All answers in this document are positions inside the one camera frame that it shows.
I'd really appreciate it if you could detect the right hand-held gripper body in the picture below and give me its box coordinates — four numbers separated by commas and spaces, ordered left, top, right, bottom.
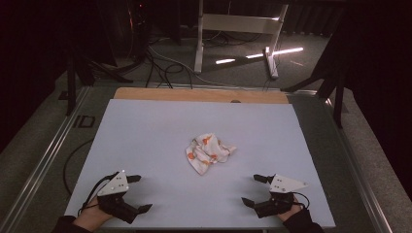
254, 174, 309, 219

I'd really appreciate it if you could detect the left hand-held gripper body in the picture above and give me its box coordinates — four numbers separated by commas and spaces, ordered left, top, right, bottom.
96, 170, 141, 225

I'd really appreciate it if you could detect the white cloth with orange print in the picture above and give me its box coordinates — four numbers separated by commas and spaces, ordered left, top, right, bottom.
185, 132, 237, 177

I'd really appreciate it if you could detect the person's right hand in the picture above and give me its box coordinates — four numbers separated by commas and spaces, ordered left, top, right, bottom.
278, 198, 305, 223

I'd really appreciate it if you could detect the person's left hand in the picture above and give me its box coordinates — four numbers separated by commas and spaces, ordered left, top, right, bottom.
72, 197, 113, 233

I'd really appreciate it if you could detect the white table mat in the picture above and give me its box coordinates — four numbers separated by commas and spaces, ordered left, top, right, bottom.
63, 98, 337, 230

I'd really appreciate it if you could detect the black tripod stand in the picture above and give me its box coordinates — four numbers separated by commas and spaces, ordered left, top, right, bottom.
281, 28, 345, 129
65, 45, 134, 117

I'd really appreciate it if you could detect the dark equipment rack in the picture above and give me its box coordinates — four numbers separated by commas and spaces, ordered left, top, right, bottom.
96, 0, 154, 67

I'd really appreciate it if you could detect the white metal stand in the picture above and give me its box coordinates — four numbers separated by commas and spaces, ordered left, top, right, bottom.
193, 0, 290, 81

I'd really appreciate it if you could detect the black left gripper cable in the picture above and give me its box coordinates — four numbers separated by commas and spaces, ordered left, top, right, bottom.
77, 172, 120, 217

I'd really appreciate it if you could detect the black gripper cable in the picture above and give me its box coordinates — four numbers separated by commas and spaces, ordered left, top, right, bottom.
291, 191, 311, 210
77, 172, 120, 217

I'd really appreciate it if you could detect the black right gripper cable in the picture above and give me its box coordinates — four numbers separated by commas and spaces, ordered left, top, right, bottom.
291, 191, 311, 210

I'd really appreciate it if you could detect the aluminium floor rail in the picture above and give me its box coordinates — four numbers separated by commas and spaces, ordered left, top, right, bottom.
0, 85, 91, 233
323, 96, 387, 233

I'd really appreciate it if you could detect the looped black floor cable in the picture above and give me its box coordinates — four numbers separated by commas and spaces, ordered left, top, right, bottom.
144, 48, 194, 90

